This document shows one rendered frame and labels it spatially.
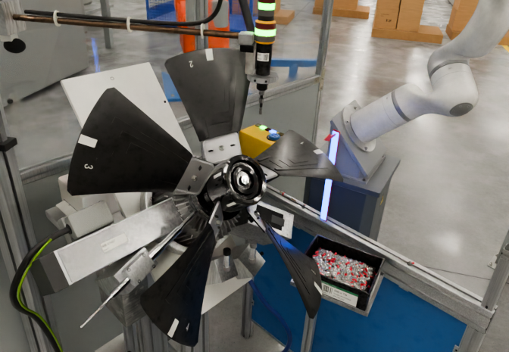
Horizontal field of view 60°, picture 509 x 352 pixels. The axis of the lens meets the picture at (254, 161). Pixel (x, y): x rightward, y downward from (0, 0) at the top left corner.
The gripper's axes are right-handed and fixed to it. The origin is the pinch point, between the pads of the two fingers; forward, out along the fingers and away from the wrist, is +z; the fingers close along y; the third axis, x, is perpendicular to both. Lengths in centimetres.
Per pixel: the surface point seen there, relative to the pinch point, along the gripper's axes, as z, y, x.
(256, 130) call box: -36, 33, -56
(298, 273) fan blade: 5, -20, -62
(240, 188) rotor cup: 11.7, -6.0, -41.8
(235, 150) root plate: 5.1, 2.4, -37.9
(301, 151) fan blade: -18.9, 0.4, -45.5
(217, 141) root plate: 6.6, 7.4, -36.9
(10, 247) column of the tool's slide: 44, 56, -78
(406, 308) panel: -36, -34, -93
